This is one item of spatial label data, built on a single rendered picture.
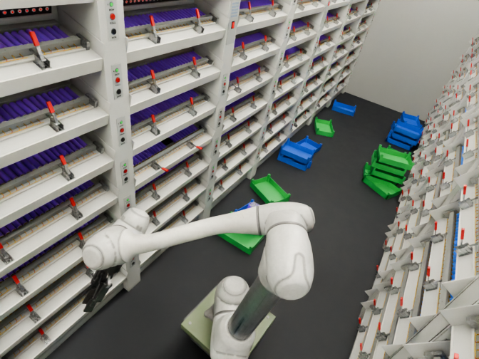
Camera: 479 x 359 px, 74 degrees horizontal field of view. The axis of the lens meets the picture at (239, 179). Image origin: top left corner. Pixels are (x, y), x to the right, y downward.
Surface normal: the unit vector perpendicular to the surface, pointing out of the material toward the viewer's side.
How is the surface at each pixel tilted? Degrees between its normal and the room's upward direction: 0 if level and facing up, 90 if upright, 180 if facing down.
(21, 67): 15
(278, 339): 0
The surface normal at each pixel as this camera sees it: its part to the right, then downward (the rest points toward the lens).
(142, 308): 0.16, -0.76
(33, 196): 0.37, -0.62
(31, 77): 0.77, 0.62
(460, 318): -0.53, 0.47
